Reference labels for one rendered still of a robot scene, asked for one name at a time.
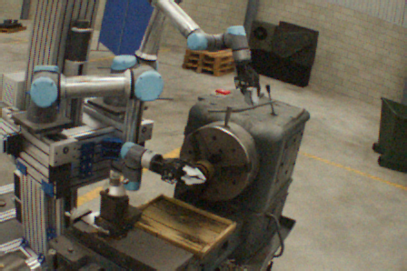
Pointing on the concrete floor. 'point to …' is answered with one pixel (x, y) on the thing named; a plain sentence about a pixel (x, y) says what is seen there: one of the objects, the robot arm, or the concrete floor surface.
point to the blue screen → (124, 26)
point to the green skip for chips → (392, 136)
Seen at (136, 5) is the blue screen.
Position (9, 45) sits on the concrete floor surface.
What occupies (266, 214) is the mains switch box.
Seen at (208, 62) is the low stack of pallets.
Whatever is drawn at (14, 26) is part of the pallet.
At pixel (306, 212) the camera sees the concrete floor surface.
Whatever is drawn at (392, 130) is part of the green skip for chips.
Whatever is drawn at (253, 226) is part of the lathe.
